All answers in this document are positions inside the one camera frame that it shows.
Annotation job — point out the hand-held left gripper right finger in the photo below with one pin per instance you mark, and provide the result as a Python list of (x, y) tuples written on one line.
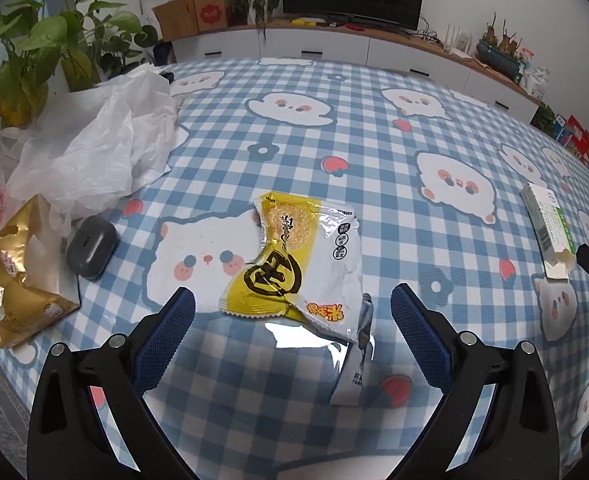
[(422, 337)]

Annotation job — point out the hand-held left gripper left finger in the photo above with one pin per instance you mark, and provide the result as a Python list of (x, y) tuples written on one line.
[(167, 337)]

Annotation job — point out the green white box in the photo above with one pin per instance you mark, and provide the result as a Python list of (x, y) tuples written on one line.
[(544, 220)]

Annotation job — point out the yellow snack packet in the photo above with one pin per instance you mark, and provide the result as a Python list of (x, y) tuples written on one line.
[(294, 270)]

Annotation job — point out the silver wrapper strip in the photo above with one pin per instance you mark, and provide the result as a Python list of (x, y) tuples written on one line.
[(352, 380)]

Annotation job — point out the dark grey computer mouse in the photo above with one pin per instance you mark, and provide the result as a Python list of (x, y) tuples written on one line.
[(92, 247)]

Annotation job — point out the red printed box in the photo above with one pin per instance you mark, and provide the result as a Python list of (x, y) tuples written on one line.
[(577, 135)]

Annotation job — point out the blue printed box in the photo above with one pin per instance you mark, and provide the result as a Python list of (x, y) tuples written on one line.
[(563, 129)]

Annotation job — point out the small green floor plant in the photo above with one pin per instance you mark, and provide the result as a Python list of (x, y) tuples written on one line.
[(544, 117)]

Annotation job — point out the crumpled gold foil bag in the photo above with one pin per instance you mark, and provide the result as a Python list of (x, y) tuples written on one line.
[(19, 280)]

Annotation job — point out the blue checked printed tablecloth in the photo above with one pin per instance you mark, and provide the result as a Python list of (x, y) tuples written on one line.
[(374, 160)]

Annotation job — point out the small white bag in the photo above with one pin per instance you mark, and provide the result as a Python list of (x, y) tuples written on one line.
[(537, 85)]

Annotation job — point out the white plastic bag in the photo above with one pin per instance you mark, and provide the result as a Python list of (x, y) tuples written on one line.
[(99, 150)]

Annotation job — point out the white spray bottle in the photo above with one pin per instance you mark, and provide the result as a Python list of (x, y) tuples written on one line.
[(526, 62)]

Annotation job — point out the bonsai in blue pot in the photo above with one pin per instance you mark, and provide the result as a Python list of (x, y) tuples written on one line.
[(497, 57)]

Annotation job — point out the white router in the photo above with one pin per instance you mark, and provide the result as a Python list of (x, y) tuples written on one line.
[(457, 52)]

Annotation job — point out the white television cabinet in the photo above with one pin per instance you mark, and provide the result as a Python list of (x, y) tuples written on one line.
[(324, 40)]

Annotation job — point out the green pothos plant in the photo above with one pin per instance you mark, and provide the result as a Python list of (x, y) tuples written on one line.
[(39, 35)]

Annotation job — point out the yellow flat item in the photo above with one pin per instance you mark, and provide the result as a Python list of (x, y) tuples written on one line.
[(302, 22)]

